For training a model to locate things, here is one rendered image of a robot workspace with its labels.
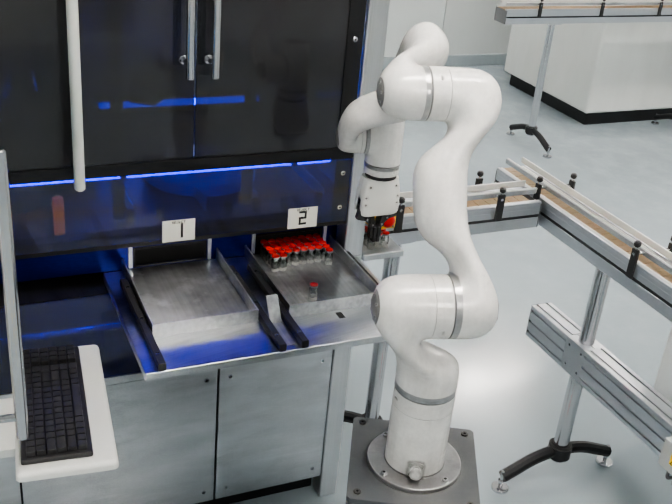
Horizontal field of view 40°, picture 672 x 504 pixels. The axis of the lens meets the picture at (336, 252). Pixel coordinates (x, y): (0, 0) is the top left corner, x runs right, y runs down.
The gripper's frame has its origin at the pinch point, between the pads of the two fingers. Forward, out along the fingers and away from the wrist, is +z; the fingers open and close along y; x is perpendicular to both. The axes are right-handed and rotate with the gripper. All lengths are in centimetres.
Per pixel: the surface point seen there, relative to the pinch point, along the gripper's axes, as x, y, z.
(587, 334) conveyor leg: -11, -87, 51
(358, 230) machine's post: -28.1, -10.5, 14.0
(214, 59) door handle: -22, 34, -38
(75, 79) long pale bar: -21, 66, -34
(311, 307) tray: -2.1, 14.0, 20.2
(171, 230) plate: -28, 43, 8
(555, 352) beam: -21, -85, 64
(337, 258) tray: -27.9, -4.7, 22.0
